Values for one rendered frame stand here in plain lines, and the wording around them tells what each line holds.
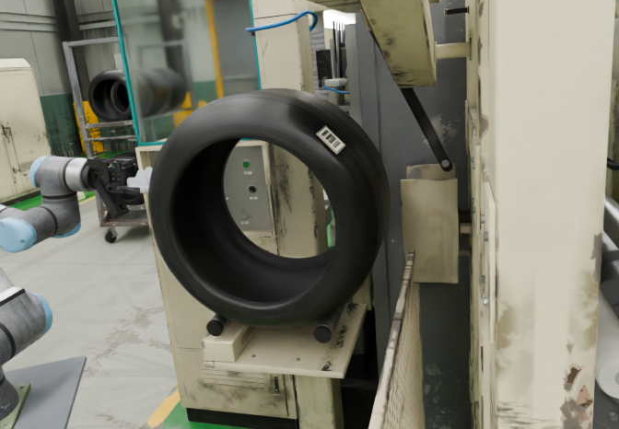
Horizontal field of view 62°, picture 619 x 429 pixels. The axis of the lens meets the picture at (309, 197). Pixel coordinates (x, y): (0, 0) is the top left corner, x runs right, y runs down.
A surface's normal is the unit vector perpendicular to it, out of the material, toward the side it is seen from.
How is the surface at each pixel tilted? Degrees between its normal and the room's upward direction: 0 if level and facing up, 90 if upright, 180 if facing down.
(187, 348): 90
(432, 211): 90
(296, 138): 81
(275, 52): 90
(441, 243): 90
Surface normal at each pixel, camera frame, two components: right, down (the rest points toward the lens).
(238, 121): -0.27, 0.08
